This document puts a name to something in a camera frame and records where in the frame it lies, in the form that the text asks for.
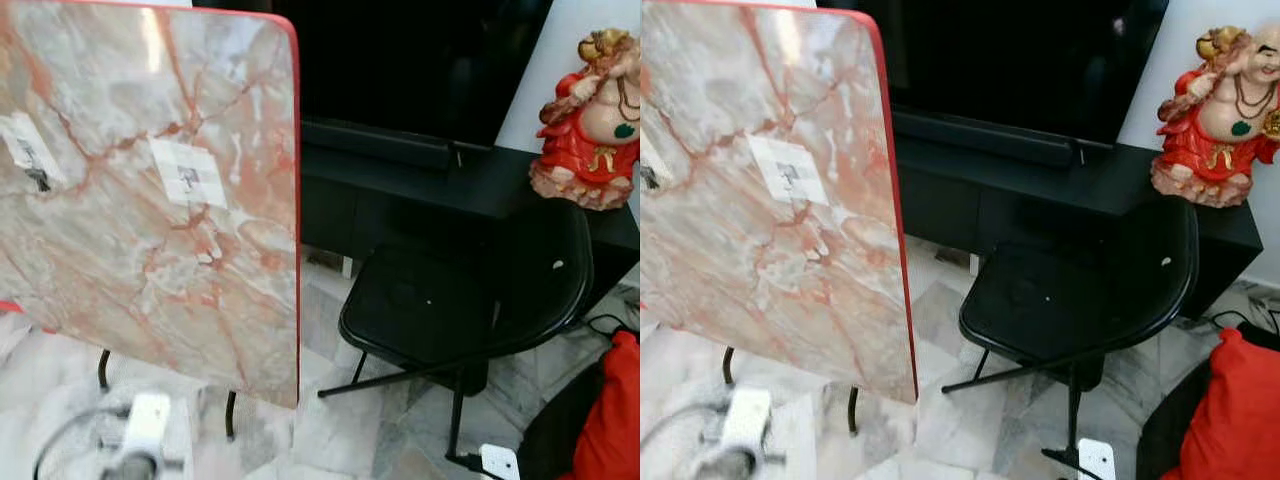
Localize red laughing buddha statue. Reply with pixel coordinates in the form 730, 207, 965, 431
528, 28, 641, 211
1150, 25, 1280, 209

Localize black low tv console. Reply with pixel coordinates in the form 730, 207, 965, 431
300, 140, 641, 291
895, 135, 1263, 321

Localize black floor cable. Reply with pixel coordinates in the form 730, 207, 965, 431
585, 313, 641, 336
1205, 308, 1280, 336

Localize black bag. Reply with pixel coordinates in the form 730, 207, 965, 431
515, 365, 601, 480
1135, 355, 1216, 480

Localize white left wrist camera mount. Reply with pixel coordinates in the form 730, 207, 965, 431
722, 388, 773, 451
122, 393, 173, 459

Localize marble folding table red rim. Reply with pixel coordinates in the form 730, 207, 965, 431
640, 0, 919, 436
0, 0, 302, 441

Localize black soundbar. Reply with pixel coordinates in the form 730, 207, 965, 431
892, 108, 1086, 168
302, 118, 466, 171

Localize black television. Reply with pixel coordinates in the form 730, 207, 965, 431
815, 0, 1169, 146
195, 0, 554, 151

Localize white paper label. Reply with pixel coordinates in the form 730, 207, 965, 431
150, 138, 229, 209
640, 135, 673, 191
0, 112, 63, 193
748, 135, 829, 206

